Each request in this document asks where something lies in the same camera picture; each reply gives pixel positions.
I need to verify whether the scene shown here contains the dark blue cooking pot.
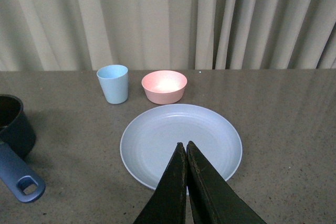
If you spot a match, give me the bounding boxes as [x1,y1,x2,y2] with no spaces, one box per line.
[1,94,46,204]

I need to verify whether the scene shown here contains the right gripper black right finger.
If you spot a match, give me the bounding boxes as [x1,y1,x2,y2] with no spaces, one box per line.
[186,141,265,223]

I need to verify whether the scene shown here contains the pink plastic bowl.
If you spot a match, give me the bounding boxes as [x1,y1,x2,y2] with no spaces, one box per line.
[141,70,187,105]

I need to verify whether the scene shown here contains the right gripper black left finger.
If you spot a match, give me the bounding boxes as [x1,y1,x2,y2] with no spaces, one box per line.
[134,143,187,223]

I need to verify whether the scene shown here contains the white pleated curtain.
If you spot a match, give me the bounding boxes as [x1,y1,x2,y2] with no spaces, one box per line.
[1,0,335,71]

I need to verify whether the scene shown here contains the light blue plastic cup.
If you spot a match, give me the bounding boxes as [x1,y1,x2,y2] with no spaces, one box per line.
[97,65,129,104]

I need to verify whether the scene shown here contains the light blue round plate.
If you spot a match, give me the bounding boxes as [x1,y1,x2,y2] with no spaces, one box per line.
[120,104,243,190]

